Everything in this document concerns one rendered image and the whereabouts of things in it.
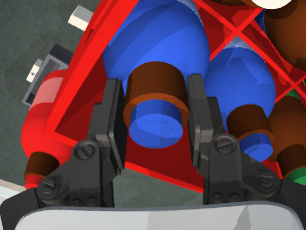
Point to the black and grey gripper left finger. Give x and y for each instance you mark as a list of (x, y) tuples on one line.
[(94, 163)]

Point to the blue bottle with brown band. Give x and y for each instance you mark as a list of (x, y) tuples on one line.
[(159, 44)]

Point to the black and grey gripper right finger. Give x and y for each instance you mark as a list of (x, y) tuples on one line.
[(230, 175)]

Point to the grey rectangular tray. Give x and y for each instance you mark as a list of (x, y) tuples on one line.
[(56, 55)]

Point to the red bottle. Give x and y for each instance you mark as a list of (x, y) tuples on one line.
[(45, 154)]

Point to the brown bottle with white cap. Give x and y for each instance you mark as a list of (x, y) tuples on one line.
[(268, 4)]

